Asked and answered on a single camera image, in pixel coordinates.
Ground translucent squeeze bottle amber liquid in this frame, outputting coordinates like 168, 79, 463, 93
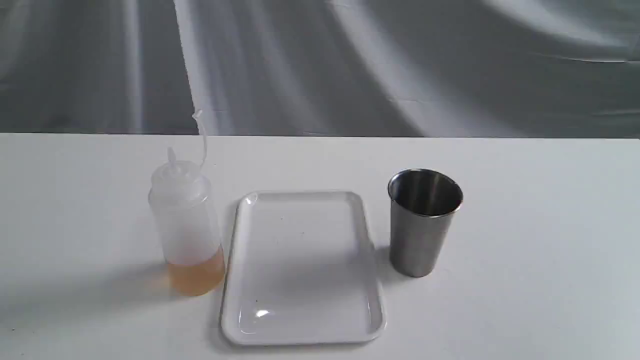
148, 109, 226, 297

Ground stainless steel cup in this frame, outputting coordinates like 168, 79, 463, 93
387, 168, 464, 278

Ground white rectangular plastic tray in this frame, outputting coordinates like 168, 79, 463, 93
220, 190, 387, 347

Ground grey backdrop cloth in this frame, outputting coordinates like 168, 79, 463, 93
0, 0, 639, 139

